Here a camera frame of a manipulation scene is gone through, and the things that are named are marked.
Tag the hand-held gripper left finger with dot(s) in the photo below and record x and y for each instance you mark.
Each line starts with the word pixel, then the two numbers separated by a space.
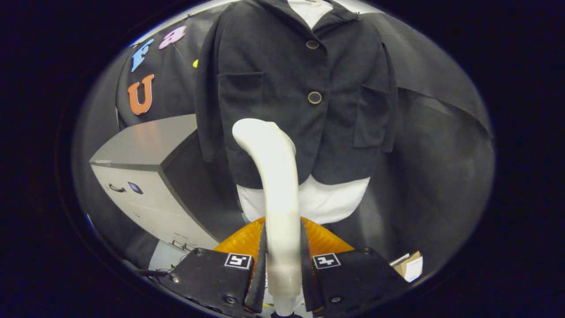
pixel 212 278

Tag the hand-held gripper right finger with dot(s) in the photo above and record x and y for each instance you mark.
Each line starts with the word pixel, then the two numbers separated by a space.
pixel 353 278

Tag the black blazer jacket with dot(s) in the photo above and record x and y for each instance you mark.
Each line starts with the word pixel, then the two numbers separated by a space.
pixel 273 79

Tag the small cardboard box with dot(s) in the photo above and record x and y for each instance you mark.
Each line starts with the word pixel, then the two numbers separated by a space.
pixel 410 265

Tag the white mannequin torso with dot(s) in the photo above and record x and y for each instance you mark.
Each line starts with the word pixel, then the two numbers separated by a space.
pixel 326 201

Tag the black backdrop cloth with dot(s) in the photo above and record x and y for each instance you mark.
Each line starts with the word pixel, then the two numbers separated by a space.
pixel 441 176

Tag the grey drawer cabinet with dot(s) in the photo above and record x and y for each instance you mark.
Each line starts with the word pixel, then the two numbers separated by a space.
pixel 145 141

